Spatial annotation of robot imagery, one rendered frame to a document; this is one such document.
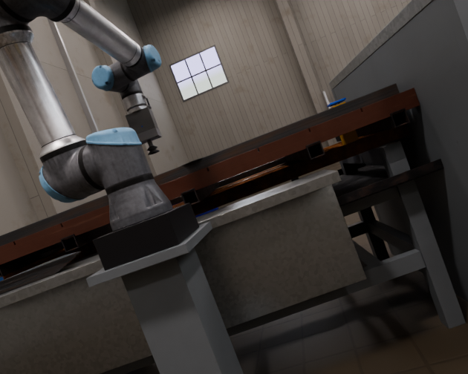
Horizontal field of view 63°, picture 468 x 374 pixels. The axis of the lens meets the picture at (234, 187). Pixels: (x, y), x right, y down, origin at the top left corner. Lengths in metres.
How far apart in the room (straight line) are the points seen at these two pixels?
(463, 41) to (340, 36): 10.63
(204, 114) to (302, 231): 10.42
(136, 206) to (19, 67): 0.42
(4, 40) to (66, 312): 0.87
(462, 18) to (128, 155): 0.84
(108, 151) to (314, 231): 0.70
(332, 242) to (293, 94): 10.16
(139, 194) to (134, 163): 0.07
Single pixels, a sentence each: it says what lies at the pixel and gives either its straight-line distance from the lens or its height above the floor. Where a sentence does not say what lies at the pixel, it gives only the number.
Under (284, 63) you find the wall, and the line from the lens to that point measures 11.50.
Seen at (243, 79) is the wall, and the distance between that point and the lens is 11.51.
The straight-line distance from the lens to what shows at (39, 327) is 1.54.
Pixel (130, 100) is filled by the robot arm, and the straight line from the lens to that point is 1.39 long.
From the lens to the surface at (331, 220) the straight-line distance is 1.29.
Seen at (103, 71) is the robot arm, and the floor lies 1.21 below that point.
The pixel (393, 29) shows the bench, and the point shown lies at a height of 1.02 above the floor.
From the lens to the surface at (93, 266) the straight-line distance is 1.22.
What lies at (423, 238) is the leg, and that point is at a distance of 1.49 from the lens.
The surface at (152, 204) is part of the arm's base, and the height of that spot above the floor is 0.78.
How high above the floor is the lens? 0.79
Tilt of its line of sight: 3 degrees down
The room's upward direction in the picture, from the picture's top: 21 degrees counter-clockwise
